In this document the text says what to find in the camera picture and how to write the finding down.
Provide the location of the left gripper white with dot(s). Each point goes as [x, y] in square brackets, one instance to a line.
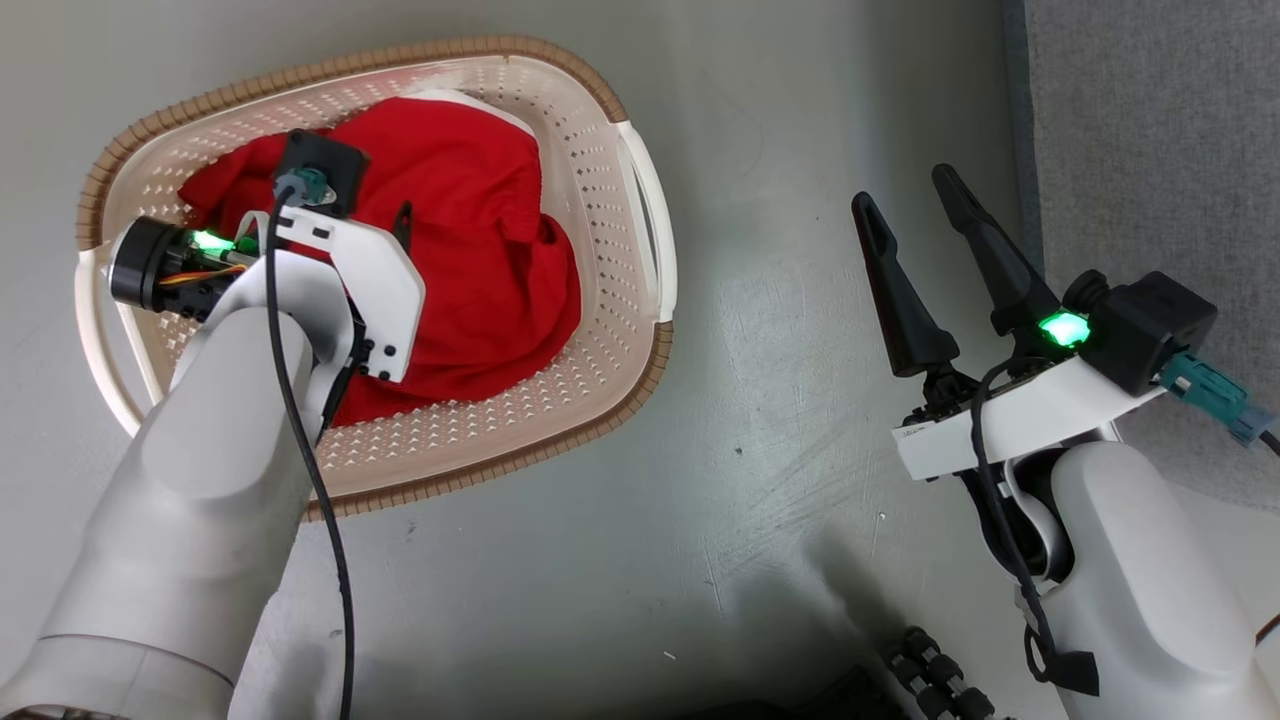
[380, 290]

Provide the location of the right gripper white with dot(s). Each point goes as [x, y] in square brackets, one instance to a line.
[1040, 415]

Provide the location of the red and white garment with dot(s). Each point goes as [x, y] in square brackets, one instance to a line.
[470, 250]

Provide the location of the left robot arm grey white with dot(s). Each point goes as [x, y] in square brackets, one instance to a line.
[200, 480]

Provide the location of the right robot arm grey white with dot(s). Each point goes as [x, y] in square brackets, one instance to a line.
[1130, 580]

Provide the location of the grey fabric sofa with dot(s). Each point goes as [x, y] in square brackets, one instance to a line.
[1150, 150]

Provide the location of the cream laundry basket brown rim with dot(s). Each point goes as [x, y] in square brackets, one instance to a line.
[560, 400]

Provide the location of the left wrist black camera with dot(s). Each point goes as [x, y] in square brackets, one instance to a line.
[325, 155]

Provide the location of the wrist black camera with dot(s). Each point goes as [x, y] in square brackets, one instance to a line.
[325, 155]
[1150, 330]

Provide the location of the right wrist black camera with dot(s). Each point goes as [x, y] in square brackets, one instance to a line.
[1150, 330]

